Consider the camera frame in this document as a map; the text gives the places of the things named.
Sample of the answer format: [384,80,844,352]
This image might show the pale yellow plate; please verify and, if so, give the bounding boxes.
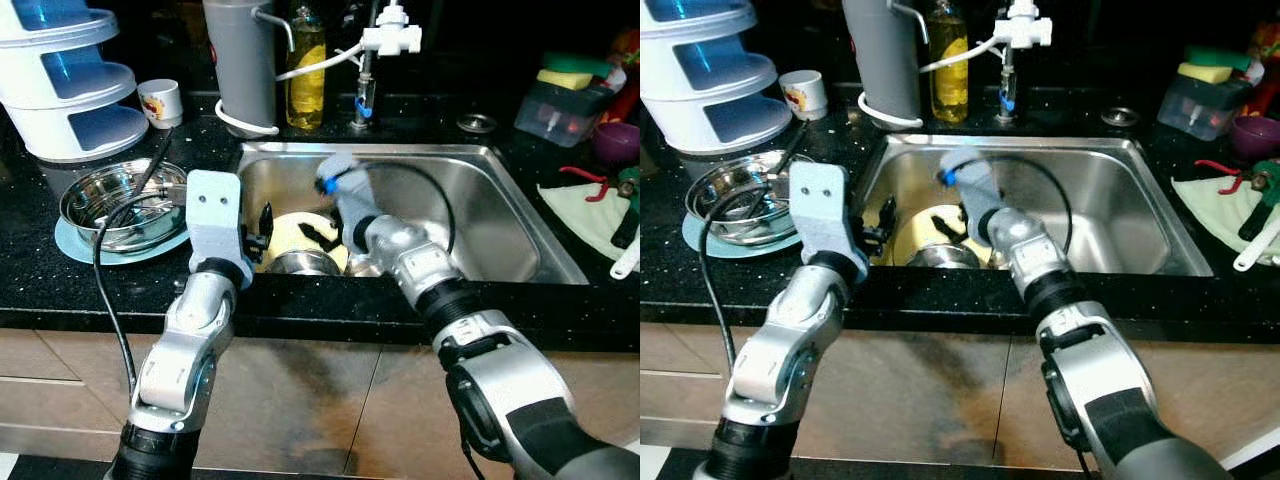
[258,210,351,276]
[892,205,993,269]

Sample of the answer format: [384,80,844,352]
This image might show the small steel pot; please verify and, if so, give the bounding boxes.
[905,242,983,271]
[264,248,343,278]

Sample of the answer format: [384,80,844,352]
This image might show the wide steel bowl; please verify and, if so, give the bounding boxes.
[58,158,191,254]
[685,150,816,248]

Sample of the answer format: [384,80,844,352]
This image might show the white printed mug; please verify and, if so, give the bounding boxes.
[779,70,829,121]
[137,79,185,129]

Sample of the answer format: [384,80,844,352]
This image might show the yellow oil bottle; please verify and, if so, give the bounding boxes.
[285,0,329,132]
[927,0,971,124]

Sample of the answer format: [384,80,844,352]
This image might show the steel faucet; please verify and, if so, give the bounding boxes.
[995,45,1023,126]
[350,45,381,131]

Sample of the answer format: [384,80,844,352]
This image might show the grey water filter cylinder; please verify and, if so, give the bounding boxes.
[202,0,278,126]
[842,0,921,123]

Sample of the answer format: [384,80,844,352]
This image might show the stainless steel sink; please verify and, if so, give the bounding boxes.
[235,142,591,287]
[865,135,1216,279]

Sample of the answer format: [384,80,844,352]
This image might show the light blue plate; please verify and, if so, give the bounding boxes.
[681,210,801,260]
[53,205,193,267]

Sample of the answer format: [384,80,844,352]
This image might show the white faucet filter attachment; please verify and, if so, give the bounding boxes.
[993,0,1056,51]
[360,3,424,58]

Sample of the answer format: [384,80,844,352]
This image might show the grey drawer front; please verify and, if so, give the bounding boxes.
[0,328,136,386]
[640,322,741,379]
[640,418,726,453]
[640,372,736,426]
[0,425,126,463]
[0,378,131,433]

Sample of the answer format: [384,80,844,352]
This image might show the black floor mat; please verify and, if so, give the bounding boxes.
[5,455,471,480]
[650,445,1091,480]

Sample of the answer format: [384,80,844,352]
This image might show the white blue tiered rack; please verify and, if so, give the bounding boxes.
[640,0,794,156]
[0,0,151,164]

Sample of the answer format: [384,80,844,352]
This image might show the white rice paddle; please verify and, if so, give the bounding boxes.
[1232,215,1280,273]
[608,235,641,281]

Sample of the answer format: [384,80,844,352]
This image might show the pale green cloth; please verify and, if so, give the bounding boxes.
[536,178,641,263]
[1172,175,1280,266]

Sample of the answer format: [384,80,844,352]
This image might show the clear plastic sponge container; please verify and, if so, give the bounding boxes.
[513,78,613,149]
[1158,72,1256,141]

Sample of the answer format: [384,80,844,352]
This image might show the purple cup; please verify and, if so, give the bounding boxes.
[593,122,641,167]
[1229,115,1280,161]

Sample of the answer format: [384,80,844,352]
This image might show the red plastic bottle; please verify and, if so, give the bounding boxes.
[1248,20,1280,116]
[608,25,641,126]

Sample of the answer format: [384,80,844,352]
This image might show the yellow green sponge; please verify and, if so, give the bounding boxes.
[536,55,616,93]
[1177,45,1256,86]

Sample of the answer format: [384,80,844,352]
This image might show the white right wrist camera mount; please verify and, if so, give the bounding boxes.
[316,153,379,251]
[938,148,1004,246]

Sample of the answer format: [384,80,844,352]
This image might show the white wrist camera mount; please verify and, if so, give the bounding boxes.
[185,169,251,286]
[788,161,863,276]
[938,148,1004,246]
[316,153,379,251]

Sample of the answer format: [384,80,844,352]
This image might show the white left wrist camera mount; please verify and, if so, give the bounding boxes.
[788,161,863,276]
[185,169,251,286]

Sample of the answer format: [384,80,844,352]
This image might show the black handled utensil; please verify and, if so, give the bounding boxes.
[765,120,813,201]
[128,128,177,216]

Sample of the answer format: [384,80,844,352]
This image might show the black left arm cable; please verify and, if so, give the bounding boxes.
[92,190,191,396]
[700,180,796,376]

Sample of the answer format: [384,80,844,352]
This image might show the green black handled tool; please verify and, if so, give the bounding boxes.
[1238,160,1280,243]
[610,160,641,251]

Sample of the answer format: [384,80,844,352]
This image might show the red handled pliers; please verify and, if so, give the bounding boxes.
[1195,158,1261,196]
[558,165,626,204]

